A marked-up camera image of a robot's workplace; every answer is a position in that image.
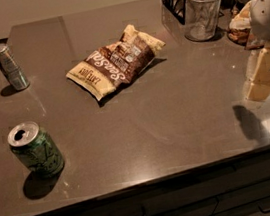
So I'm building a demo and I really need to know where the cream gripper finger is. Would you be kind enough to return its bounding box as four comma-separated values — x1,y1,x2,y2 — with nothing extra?
244,41,270,102

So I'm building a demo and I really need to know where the brown chip bag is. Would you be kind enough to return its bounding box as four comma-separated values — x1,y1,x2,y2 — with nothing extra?
66,25,165,101

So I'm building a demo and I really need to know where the green soda can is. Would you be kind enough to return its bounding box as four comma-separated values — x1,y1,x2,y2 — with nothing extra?
7,121,65,178

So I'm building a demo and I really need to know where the tall silver can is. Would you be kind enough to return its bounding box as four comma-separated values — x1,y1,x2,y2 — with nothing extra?
0,43,30,91

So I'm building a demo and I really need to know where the snack bowl on counter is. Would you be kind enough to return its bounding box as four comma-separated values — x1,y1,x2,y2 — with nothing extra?
227,2,251,46

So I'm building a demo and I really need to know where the wire mesh cup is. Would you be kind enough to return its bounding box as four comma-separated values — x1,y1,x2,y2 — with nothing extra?
184,0,221,42

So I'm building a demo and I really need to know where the black drawer handle lower right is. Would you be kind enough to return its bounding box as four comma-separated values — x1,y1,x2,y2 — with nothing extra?
258,201,270,214

